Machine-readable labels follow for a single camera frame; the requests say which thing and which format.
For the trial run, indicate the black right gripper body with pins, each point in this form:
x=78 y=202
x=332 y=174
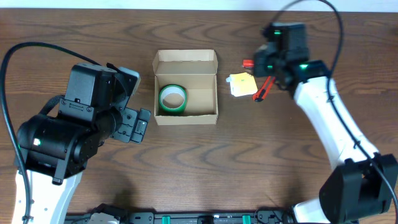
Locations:
x=261 y=59

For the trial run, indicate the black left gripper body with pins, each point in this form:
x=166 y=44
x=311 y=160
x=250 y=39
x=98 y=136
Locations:
x=132 y=125

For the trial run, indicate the green tape roll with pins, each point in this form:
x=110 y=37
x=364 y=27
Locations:
x=173 y=99

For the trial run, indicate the brown cardboard box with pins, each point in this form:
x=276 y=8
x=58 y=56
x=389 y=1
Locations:
x=195 y=71

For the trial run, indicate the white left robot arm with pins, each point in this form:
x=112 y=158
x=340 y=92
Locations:
x=57 y=142

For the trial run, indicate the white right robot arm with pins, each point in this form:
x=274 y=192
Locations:
x=361 y=180

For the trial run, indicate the red stapler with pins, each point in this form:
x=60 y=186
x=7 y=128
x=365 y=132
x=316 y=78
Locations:
x=248 y=64

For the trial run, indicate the red utility knife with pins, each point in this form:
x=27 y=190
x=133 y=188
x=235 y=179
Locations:
x=264 y=90

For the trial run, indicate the white yellow sticky note pad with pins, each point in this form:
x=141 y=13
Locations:
x=242 y=84

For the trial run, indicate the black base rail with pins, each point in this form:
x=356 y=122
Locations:
x=105 y=213

